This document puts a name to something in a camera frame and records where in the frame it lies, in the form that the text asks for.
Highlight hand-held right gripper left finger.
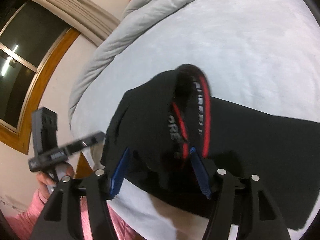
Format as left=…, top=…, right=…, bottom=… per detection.
left=30, top=147, right=130, bottom=240

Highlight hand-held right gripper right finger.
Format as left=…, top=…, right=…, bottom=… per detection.
left=189, top=146, right=292, bottom=240

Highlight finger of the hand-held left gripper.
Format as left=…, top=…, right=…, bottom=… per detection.
left=65, top=130, right=106, bottom=156

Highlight black pants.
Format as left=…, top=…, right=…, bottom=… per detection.
left=100, top=64, right=320, bottom=232

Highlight person's left forearm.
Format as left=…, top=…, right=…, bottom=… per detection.
left=4, top=189, right=50, bottom=240

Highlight person's left hand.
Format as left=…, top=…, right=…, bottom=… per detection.
left=37, top=162, right=75, bottom=201

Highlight person's pink clothing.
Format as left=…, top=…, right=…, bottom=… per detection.
left=79, top=195, right=142, bottom=240

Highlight wooden framed window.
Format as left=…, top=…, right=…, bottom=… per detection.
left=0, top=0, right=81, bottom=155

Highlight beige curtain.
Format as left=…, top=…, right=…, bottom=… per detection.
left=20, top=0, right=121, bottom=47

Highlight bed with light blue sheet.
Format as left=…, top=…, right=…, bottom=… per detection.
left=67, top=0, right=320, bottom=240

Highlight grey duvet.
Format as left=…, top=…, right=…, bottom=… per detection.
left=67, top=0, right=234, bottom=122

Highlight wooden bed frame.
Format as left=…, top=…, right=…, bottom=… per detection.
left=74, top=152, right=105, bottom=180

